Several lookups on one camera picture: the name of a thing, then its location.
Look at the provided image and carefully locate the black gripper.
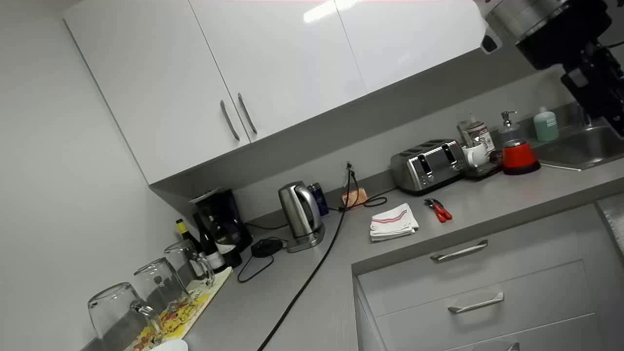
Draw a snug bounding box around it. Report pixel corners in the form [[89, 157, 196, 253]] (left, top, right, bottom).
[[514, 0, 624, 138]]

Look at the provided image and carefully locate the white drawer with metal handle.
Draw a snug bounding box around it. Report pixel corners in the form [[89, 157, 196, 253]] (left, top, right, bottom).
[[352, 202, 617, 319], [446, 309, 624, 351], [372, 257, 619, 351]]

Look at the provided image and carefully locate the green soap bottle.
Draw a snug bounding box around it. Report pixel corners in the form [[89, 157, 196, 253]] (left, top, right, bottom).
[[531, 105, 561, 144]]

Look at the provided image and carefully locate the stainless steel sink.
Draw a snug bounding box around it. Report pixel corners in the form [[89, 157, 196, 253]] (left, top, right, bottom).
[[533, 103, 624, 171]]

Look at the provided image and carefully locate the stainless steel toaster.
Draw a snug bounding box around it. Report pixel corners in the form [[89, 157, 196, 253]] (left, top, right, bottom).
[[389, 136, 467, 194]]

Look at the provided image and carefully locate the white towel with red stripes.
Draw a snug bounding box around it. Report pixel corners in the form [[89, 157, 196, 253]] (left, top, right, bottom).
[[368, 200, 420, 243]]

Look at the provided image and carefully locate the small orange box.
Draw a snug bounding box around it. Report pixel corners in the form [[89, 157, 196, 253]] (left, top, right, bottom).
[[340, 186, 370, 210]]

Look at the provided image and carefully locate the stainless steel electric kettle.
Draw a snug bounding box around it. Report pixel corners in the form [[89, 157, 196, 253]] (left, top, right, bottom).
[[276, 181, 327, 253]]

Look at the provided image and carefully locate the black round puck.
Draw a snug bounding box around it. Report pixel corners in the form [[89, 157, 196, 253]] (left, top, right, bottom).
[[249, 235, 284, 259]]

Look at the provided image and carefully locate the black coffee maker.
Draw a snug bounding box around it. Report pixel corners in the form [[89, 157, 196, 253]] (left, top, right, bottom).
[[190, 186, 255, 270]]

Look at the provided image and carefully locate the dark bottle with yellow cap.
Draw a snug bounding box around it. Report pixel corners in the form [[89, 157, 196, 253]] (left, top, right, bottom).
[[173, 218, 202, 259]]

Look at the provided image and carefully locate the clear drinking glass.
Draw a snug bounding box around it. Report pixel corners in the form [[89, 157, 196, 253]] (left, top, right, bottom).
[[161, 239, 216, 288], [85, 280, 157, 346], [132, 255, 190, 311]]

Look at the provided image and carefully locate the yellow patterned tray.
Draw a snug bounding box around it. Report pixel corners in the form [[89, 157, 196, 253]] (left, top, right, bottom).
[[124, 264, 233, 351]]

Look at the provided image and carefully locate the white plate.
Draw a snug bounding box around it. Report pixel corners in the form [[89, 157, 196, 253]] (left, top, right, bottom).
[[147, 337, 190, 351]]

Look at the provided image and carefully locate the short black cable loop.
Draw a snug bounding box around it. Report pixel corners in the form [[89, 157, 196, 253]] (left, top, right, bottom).
[[358, 192, 389, 210]]

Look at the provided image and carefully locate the metal cabinet door handle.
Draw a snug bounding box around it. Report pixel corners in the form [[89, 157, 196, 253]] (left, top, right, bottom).
[[235, 91, 258, 136], [218, 97, 241, 142]]

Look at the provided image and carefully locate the long black power cable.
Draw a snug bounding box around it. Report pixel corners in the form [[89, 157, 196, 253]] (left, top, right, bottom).
[[255, 161, 356, 351]]

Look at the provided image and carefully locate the white wall cabinet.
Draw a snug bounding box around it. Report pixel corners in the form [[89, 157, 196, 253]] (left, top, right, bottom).
[[62, 0, 494, 196]]

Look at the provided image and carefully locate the thin black cable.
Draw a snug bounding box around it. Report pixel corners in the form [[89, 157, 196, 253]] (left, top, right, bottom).
[[233, 249, 278, 284]]

